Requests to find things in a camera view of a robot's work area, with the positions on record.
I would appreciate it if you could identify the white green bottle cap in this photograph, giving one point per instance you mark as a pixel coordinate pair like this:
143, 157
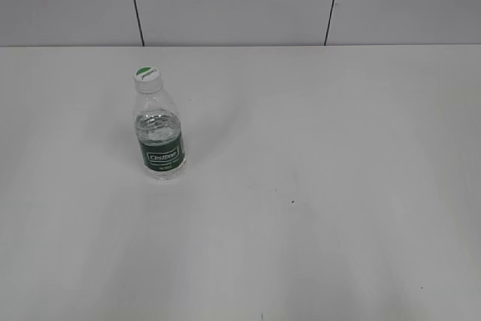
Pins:
148, 80

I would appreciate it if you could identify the clear Cestbon water bottle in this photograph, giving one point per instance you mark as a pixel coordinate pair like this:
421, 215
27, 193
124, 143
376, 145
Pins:
159, 133

